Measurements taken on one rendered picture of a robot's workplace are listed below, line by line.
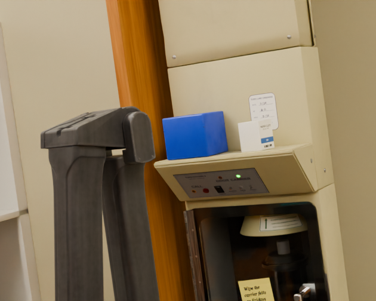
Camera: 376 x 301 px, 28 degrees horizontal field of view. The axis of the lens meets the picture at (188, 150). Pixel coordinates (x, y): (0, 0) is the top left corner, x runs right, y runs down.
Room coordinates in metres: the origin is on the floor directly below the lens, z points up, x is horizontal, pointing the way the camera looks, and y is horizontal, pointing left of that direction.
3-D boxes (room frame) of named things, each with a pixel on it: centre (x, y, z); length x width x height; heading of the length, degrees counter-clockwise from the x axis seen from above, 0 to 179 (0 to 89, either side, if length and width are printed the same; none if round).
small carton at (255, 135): (1.54, -0.14, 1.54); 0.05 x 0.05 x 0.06; 52
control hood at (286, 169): (1.57, -0.09, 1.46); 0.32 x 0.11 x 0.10; 61
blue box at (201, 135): (1.61, -0.02, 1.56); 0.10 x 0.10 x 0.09; 61
